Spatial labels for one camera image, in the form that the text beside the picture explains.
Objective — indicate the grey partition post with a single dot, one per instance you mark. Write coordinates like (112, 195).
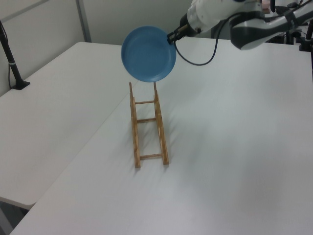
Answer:
(84, 22)

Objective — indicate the blue plate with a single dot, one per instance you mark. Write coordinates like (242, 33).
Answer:
(146, 54)

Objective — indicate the pink box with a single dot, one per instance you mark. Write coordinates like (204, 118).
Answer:
(266, 7)

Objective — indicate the dark computer mouse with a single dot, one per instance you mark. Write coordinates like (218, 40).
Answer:
(292, 4)

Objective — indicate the black camera stand with white band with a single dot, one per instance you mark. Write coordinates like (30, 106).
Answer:
(14, 71)

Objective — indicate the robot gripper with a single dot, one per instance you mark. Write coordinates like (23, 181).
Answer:
(200, 17)

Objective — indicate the wooden plate rack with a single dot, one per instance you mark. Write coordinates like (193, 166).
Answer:
(137, 159)

